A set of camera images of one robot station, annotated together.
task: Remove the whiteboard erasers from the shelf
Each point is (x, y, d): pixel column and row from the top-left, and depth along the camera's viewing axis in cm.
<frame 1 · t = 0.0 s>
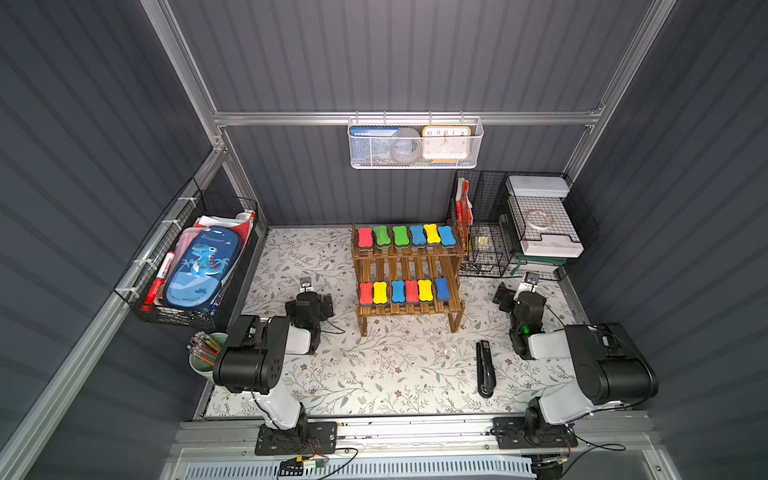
left hand: (311, 298, 96), fingers open
right hand: (526, 287, 92), fingers open
wooden two-tier shelf: (408, 270, 92), point 14 cm above the table
red eraser top row: (365, 237, 81), point 29 cm above the table
green eraser top row left: (381, 235, 82), point 29 cm above the table
green eraser top row right: (401, 235, 82), point 28 cm above the table
light blue eraser top row: (418, 236, 80), point 29 cm above the table
yellow eraser top row: (431, 231, 82), point 29 cm above the table
blue eraser top row: (447, 238, 81), point 29 cm above the table
red eraser bottom row left: (366, 293, 84), point 16 cm above the table
yellow eraser bottom row left: (380, 293, 84), point 16 cm above the table
light blue eraser bottom row: (398, 291, 84), point 16 cm above the table
red eraser bottom row right: (412, 291, 84), point 17 cm above the table
yellow eraser bottom row right: (425, 290, 85), point 16 cm above the table
blue eraser bottom row: (442, 288, 85), point 16 cm above the table
black stapler: (485, 369, 82), point 4 cm above the table
green pencil cup: (193, 354, 72), point 18 cm above the table

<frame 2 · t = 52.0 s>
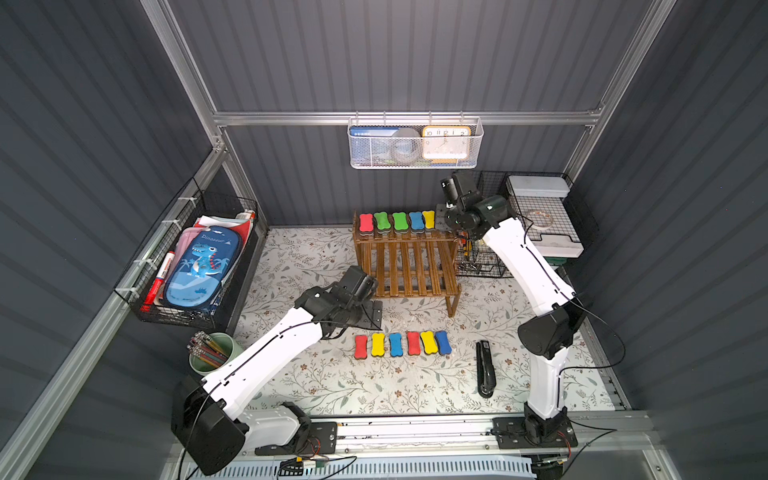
left hand: (364, 312, 77), fingers open
right hand: (452, 213, 82), fingers closed
red eraser top row: (366, 224, 85), point 29 cm above the table
green eraser top row left: (382, 220, 85), point 29 cm above the table
green eraser top row right: (400, 221, 85), point 29 cm above the table
light blue eraser top row: (416, 220, 84), point 29 cm above the table
yellow eraser top row: (429, 218, 84), point 30 cm above the table
red eraser bottom row left: (361, 347, 89), on the table
yellow eraser bottom row left: (378, 344, 90), on the table
light blue eraser bottom row: (396, 347, 91), on the table
red eraser bottom row right: (413, 342, 91), on the table
yellow eraser bottom row right: (429, 345, 91), on the table
blue eraser bottom row: (443, 343, 90), point 2 cm above the table
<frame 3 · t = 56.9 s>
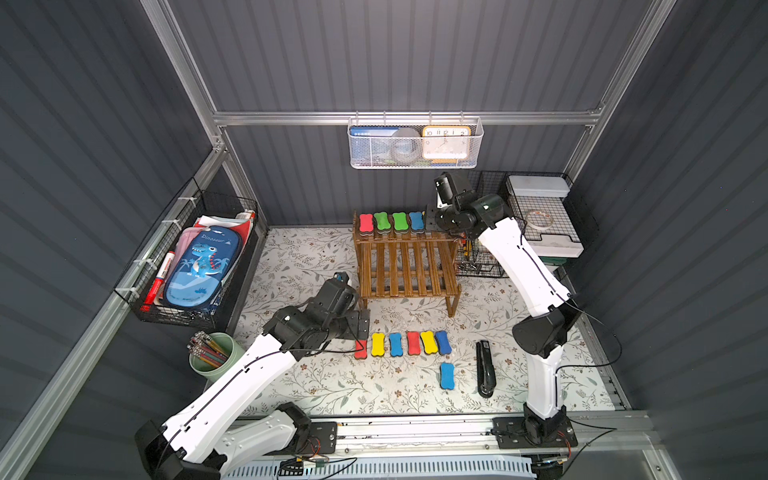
left hand: (352, 319, 73), fingers open
right hand: (438, 215, 80), fingers open
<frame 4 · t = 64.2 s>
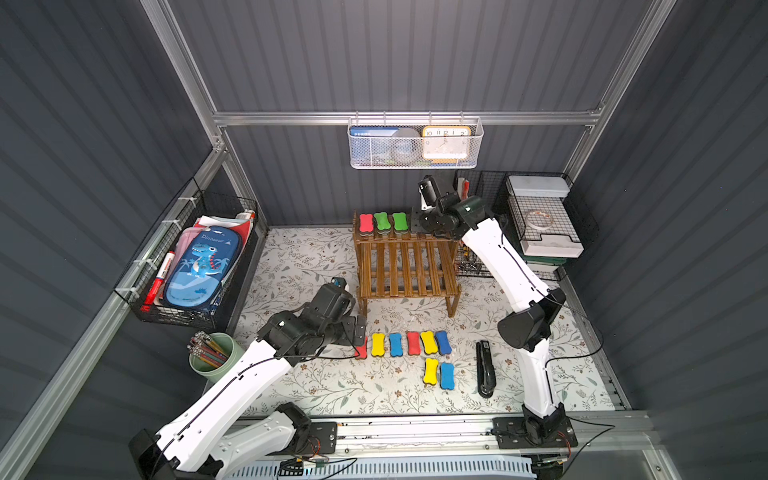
left hand: (347, 324, 73), fingers open
right hand: (421, 216, 82), fingers open
